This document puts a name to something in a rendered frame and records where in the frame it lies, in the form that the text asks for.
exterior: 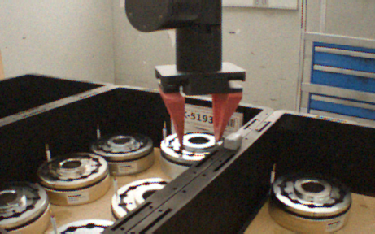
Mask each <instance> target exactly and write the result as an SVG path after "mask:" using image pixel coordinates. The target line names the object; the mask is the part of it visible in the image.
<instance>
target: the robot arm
mask: <svg viewBox="0 0 375 234"><path fill-rule="evenodd" d="M124 9H125V13H126V17H127V19H128V21H129V22H130V24H131V26H132V27H134V28H135V29H136V30H137V31H139V32H143V33H153V32H159V31H166V30H171V29H175V39H176V65H164V66H156V67H155V77H156V78H157V79H160V81H159V93H160V95H161V97H162V99H163V100H164V104H165V106H166V107H167V108H168V111H169V113H170V115H171V117H172V121H173V124H174V128H175V130H176V133H177V142H178V144H179V146H180V147H183V143H184V127H185V98H184V97H183V96H182V95H181V94H180V87H182V92H183V94H184V95H186V96H198V95H208V94H212V109H213V125H214V133H215V138H216V140H217V143H219V142H220V140H221V137H222V136H223V133H224V131H225V128H226V126H227V124H228V122H229V120H230V119H231V117H232V115H233V112H234V111H235V109H236V108H237V107H238V105H239V103H240V101H241V100H242V98H243V89H242V86H241V85H239V84H237V83H235V82H234V81H233V80H241V81H242V82H244V81H246V70H245V69H242V68H240V67H239V66H236V65H233V64H232V63H222V58H223V50H222V15H223V12H222V0H125V2H124Z"/></svg>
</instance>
